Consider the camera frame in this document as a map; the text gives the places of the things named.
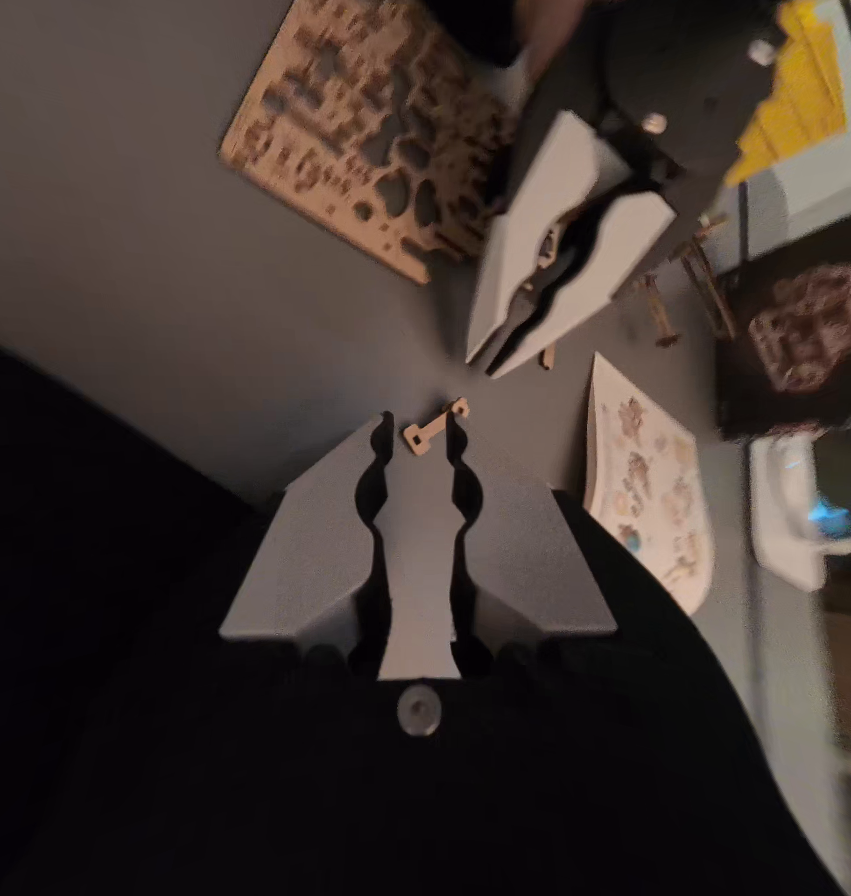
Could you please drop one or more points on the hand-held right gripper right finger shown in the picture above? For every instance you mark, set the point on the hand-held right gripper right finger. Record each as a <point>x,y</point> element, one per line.
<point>530,560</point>

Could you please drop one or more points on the black quilted cushion pad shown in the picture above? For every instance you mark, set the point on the black quilted cushion pad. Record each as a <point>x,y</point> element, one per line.
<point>61,455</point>

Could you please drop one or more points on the yellow plastic bin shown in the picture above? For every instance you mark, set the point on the yellow plastic bin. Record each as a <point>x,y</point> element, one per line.
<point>803,91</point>

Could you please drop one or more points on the laser-cut wooden parts sheet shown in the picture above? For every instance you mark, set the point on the laser-cut wooden parts sheet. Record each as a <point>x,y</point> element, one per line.
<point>254,143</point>

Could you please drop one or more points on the open instruction booklet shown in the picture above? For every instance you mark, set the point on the open instruction booklet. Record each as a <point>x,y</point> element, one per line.
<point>649,490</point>

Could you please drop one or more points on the black model kit box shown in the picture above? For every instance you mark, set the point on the black model kit box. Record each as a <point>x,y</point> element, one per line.
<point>747,392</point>

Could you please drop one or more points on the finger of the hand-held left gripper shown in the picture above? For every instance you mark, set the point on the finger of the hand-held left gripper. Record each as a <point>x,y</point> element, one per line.
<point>607,266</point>
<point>537,203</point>

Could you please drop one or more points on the white cardboard tray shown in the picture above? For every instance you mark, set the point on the white cardboard tray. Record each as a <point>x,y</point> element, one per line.
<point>782,210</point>

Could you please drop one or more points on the small wooden lever part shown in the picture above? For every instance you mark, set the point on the small wooden lever part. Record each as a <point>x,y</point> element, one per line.
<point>436,428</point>

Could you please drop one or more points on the partly built wooden model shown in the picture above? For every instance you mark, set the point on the partly built wooden model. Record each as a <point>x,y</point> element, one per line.
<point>705,280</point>

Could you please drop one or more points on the white plastic device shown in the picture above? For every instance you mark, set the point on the white plastic device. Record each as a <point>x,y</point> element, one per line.
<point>782,504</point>

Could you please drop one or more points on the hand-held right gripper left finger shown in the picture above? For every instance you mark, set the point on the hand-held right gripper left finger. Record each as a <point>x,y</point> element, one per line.
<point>306,560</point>

